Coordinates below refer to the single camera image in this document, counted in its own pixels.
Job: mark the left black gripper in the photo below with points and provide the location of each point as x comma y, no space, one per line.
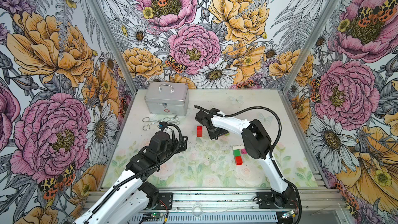
182,148

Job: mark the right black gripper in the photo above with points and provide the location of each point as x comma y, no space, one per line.
212,136

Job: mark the red square lego brick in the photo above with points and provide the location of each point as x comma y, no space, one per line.
199,131

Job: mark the white long lego brick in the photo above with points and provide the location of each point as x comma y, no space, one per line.
238,147

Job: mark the red tall lego brick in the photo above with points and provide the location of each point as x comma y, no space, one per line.
238,160

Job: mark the green lego brick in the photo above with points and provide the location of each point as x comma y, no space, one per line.
236,153

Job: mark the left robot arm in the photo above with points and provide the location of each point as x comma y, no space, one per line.
131,193

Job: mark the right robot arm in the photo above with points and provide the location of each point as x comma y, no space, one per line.
257,143

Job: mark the silver scissors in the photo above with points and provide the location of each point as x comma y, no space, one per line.
166,119

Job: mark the silver metal case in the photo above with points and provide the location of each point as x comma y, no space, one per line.
167,98

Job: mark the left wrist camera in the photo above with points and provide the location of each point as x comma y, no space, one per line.
162,125

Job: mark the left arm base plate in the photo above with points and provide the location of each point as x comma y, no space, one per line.
161,201

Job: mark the aluminium front rail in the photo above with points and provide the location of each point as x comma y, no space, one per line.
234,206

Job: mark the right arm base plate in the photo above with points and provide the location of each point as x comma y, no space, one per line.
268,200

